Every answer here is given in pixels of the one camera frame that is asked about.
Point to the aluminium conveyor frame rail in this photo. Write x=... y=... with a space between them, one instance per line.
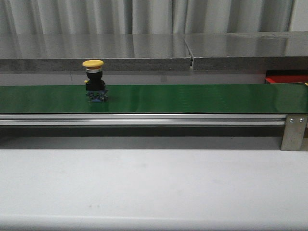
x=141 y=119

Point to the grey pleated curtain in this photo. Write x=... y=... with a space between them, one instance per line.
x=143 y=16

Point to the red plastic tray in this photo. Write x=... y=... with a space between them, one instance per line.
x=286 y=79

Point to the green conveyor belt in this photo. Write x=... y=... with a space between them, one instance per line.
x=230 y=98

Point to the grey stone counter slab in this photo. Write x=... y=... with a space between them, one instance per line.
x=249 y=51
x=66 y=53

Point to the steel conveyor support bracket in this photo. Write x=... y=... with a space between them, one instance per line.
x=295 y=126

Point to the grey stone counter left slab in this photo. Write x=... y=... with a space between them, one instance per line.
x=66 y=53

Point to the grey stone counter right slab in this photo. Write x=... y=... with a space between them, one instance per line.
x=249 y=51

